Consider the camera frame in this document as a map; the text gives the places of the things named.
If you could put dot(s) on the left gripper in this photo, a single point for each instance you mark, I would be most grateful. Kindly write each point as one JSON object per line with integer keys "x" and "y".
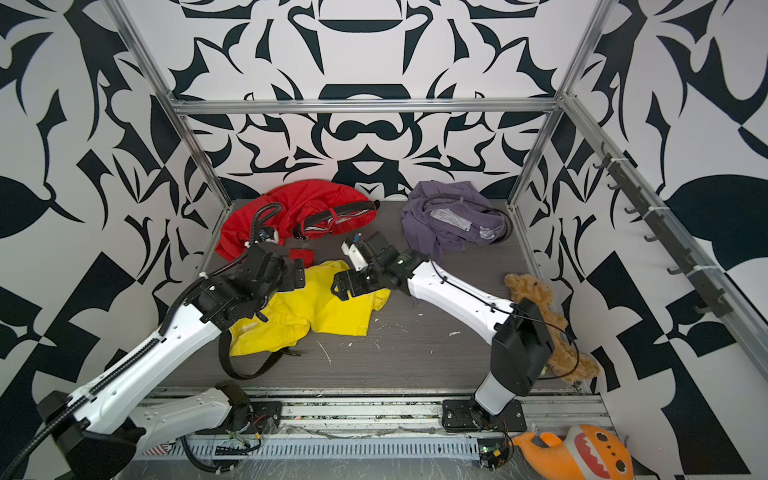
{"x": 291, "y": 282}

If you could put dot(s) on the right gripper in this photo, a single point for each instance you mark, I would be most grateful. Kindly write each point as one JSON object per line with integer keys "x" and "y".
{"x": 354, "y": 285}

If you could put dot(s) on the yellow trousers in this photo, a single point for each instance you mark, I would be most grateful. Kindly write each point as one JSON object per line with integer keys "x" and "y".
{"x": 314, "y": 308}

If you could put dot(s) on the purple trousers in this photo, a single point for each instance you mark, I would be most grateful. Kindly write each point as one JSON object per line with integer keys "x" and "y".
{"x": 419, "y": 234}

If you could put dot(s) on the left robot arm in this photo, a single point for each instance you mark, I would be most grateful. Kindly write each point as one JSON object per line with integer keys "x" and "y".
{"x": 99, "y": 427}

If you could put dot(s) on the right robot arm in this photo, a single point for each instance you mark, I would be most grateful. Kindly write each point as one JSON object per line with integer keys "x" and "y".
{"x": 519, "y": 338}

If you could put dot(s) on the black belt in red trousers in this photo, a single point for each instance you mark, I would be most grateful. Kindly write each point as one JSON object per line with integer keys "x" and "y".
{"x": 335, "y": 221}

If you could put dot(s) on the red trousers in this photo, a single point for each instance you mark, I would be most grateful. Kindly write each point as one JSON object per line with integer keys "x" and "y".
{"x": 297, "y": 201}

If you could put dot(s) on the brown teddy bear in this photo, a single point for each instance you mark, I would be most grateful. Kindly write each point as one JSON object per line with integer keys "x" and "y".
{"x": 567, "y": 361}

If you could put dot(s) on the orange monster plush toy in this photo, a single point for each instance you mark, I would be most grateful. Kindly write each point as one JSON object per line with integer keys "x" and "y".
{"x": 587, "y": 452}

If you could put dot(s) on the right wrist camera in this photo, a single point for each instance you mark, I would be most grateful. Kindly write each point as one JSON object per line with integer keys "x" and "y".
{"x": 351, "y": 249}

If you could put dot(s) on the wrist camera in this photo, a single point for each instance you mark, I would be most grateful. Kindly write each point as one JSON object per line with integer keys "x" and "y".
{"x": 264, "y": 234}
{"x": 351, "y": 249}

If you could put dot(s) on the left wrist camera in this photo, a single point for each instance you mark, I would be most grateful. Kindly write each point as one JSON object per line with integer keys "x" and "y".
{"x": 264, "y": 234}

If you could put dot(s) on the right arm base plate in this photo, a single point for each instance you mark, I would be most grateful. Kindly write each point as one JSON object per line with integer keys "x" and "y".
{"x": 466, "y": 416}

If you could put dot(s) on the white cable duct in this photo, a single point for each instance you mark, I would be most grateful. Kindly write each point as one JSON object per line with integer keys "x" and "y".
{"x": 459, "y": 448}

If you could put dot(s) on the black coat hook rail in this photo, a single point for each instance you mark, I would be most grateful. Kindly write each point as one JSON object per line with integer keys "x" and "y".
{"x": 667, "y": 230}

